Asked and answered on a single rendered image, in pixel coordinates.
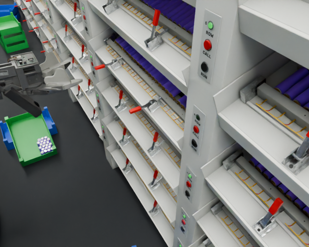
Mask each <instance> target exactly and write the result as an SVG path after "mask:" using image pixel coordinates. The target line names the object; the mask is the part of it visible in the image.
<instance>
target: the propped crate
mask: <svg viewBox="0 0 309 247"><path fill-rule="evenodd" d="M4 119H5V121H6V124H7V127H8V130H9V132H10V135H11V138H12V141H13V144H14V147H15V150H16V152H17V155H18V158H19V161H20V163H21V165H22V166H23V167H24V166H26V165H29V164H32V163H34V162H37V161H40V160H42V159H45V158H47V157H50V156H53V155H55V154H57V150H56V147H55V144H54V142H53V139H52V137H51V134H50V132H49V129H48V127H47V124H46V122H45V120H44V117H43V115H42V114H41V115H40V116H38V117H37V118H36V117H34V116H32V115H31V114H30V113H28V112H27V113H24V114H21V115H18V116H14V117H12V118H8V117H4ZM45 136H47V137H48V138H50V141H51V143H52V149H53V151H51V152H48V153H45V154H43V155H41V152H40V150H39V148H38V145H37V142H38V139H39V138H40V139H41V138H42V137H45Z"/></svg>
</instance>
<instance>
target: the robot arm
mask: <svg viewBox="0 0 309 247"><path fill-rule="evenodd" d="M9 59H10V60H9ZM9 59H8V63H5V64H0V100H1V99H3V98H2V95H1V92H3V95H4V96H6V97H7V98H9V99H10V100H11V101H13V102H14V103H16V104H17V105H18V106H20V107H21V108H22V109H24V110H25V111H27V112H28V113H30V114H31V115H32V116H34V117H36V118H37V117H38V116H40V115H41V114H42V110H41V108H40V105H39V103H38V102H36V101H35V100H33V99H32V98H31V97H29V96H28V95H49V94H54V93H58V92H62V91H63V90H66V89H69V88H72V87H74V86H76V85H78V84H80V83H82V82H83V79H73V80H70V79H69V77H68V75H67V73H66V71H65V69H67V68H68V66H69V65H70V63H71V62H70V61H67V62H60V63H59V62H58V60H57V58H56V56H55V55H54V53H53V52H51V51H50V52H48V53H47V55H46V60H45V62H44V63H42V64H39V63H38V61H37V59H36V57H35V55H34V54H33V53H32V51H31V52H26V53H21V54H16V55H12V56H11V58H9ZM9 61H11V62H9ZM53 74H54V75H53ZM52 75H53V76H52ZM43 78H44V80H43Z"/></svg>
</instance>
